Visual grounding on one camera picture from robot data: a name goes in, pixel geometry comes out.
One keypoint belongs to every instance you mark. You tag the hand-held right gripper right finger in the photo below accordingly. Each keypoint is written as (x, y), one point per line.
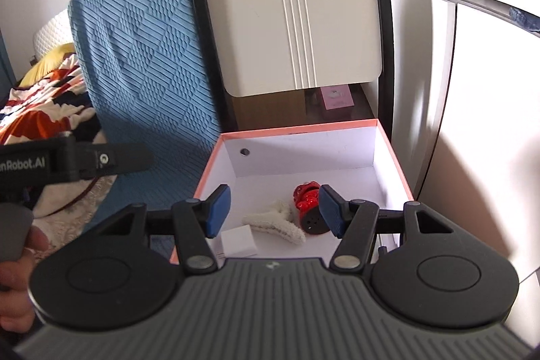
(331, 212)

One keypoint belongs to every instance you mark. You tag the small white paper box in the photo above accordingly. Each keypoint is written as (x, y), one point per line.
(238, 242)

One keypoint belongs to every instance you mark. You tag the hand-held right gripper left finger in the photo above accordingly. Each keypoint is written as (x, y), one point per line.
(218, 212)

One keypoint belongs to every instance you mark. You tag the yellow pillow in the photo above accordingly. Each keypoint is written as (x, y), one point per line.
(44, 67)

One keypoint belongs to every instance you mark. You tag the red black white blanket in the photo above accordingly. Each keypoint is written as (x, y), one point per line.
(42, 111)

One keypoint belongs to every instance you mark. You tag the white fluffy hair clip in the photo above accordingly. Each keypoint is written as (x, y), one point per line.
(274, 223)

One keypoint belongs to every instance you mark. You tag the person's left hand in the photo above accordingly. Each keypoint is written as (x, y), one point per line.
(17, 301)

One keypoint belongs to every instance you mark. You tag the blue textured cushion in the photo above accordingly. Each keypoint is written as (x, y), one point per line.
(147, 69)

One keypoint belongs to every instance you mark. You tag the brown wooden nightstand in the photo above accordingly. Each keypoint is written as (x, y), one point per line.
(270, 111)

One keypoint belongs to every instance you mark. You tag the pink cardboard box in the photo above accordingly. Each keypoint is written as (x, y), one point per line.
(295, 157)

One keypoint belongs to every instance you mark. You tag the red toy figure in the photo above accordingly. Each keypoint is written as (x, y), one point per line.
(307, 199)

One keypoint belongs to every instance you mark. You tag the small pink box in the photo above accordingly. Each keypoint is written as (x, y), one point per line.
(336, 97)

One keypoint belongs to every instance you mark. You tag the white quilted headboard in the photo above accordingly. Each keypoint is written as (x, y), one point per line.
(55, 33)

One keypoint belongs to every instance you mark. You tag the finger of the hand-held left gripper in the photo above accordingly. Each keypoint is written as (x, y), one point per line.
(118, 161)

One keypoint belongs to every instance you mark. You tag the beige lace bed sheet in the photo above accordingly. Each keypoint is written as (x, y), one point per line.
(84, 208)

